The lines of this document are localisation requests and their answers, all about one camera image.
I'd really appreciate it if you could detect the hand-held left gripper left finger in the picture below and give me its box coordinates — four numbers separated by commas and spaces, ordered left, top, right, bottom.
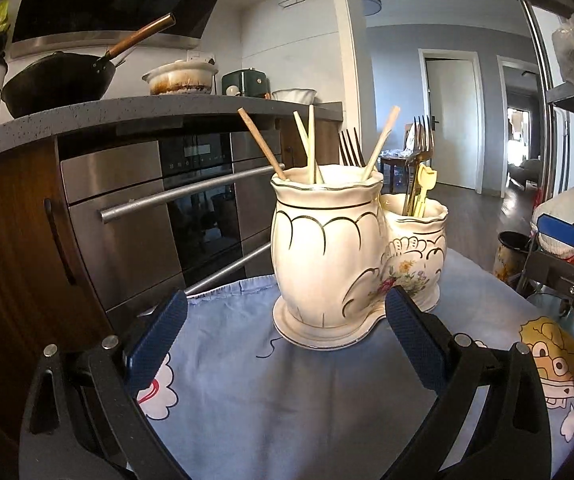
18, 289, 190, 480

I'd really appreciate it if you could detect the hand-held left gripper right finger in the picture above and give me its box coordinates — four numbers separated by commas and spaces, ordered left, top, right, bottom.
384, 286, 552, 480

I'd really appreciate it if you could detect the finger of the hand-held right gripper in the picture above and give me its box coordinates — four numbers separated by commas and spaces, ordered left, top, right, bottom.
537, 213, 574, 261
529, 251, 574, 301

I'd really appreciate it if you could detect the cream floral ceramic utensil holder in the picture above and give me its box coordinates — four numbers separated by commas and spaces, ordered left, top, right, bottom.
270, 164, 448, 352

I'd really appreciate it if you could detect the gold fork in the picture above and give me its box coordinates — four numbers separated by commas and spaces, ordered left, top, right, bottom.
413, 115, 436, 213

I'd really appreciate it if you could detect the bamboo chopstick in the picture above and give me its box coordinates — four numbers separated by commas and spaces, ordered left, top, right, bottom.
237, 107, 288, 181
363, 105, 401, 182
293, 110, 325, 184

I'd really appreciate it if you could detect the white plush toy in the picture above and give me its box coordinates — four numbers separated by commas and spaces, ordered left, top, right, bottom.
532, 183, 574, 261

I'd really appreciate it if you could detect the floral printed bin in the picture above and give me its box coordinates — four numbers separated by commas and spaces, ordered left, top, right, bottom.
493, 231, 535, 286

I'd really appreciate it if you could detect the blue cartoon printed cloth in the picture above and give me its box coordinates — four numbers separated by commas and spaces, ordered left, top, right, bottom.
132, 247, 574, 480

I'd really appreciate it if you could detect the stainless steel oven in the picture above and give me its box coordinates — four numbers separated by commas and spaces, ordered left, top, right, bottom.
60, 130, 288, 316

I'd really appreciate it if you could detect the metal shelf rack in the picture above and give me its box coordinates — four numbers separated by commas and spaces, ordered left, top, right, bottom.
512, 0, 574, 196

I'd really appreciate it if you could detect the white door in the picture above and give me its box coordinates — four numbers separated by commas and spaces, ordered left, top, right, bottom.
424, 57, 480, 191

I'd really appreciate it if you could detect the wooden base cabinet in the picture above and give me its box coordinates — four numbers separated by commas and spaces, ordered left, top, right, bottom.
279, 116, 344, 171
0, 137, 113, 441

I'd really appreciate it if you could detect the wooden chair with white cloth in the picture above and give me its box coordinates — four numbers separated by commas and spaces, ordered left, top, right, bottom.
380, 122, 418, 183

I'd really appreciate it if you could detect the grey stone countertop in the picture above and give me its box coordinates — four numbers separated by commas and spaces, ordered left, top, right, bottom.
0, 96, 344, 171

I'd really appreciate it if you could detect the white clay pot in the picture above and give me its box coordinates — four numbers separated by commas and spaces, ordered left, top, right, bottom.
142, 58, 219, 96

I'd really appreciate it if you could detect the white bowl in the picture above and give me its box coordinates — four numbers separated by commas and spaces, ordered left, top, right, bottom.
271, 88, 318, 104

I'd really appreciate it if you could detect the green kitchen appliance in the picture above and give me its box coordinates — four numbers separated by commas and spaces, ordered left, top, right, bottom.
222, 68, 270, 98

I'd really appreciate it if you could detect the black wok with wooden handle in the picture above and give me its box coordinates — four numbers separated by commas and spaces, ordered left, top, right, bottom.
0, 12, 175, 120

